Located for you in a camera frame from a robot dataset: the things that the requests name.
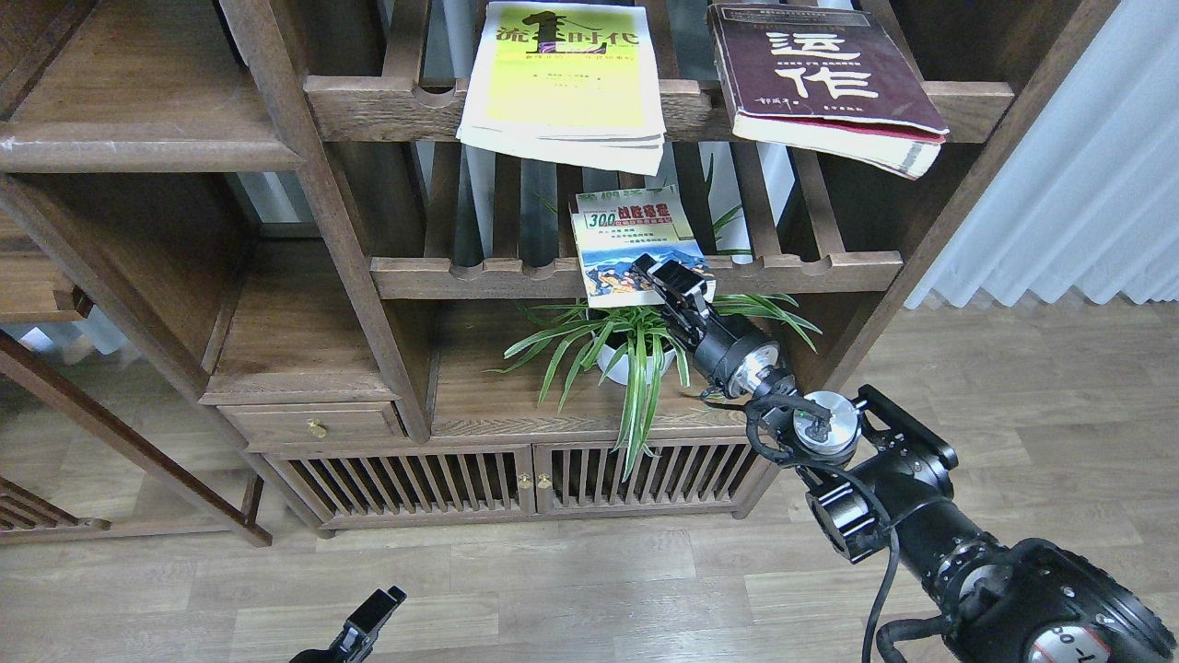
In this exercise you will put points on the white pleated curtain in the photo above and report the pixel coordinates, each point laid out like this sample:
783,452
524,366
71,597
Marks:
1089,199

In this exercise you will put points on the green spider plant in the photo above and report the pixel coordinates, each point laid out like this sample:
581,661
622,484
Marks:
570,336

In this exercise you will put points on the white plant pot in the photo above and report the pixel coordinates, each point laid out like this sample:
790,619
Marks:
614,363

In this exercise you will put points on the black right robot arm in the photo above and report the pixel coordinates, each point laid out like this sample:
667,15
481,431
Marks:
878,479

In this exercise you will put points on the colourful mountain cover book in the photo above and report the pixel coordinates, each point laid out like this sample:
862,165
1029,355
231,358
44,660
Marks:
612,229

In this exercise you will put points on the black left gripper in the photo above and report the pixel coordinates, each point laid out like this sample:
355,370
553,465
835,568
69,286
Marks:
360,630

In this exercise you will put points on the dark maroon cover book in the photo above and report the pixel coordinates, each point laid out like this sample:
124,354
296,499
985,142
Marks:
827,80

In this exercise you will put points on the dark wooden bookshelf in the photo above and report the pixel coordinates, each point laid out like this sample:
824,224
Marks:
266,197

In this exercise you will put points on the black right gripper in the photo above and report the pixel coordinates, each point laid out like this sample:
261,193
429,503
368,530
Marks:
728,350

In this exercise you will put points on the yellow green cover book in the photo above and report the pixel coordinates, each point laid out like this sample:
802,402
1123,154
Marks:
567,83

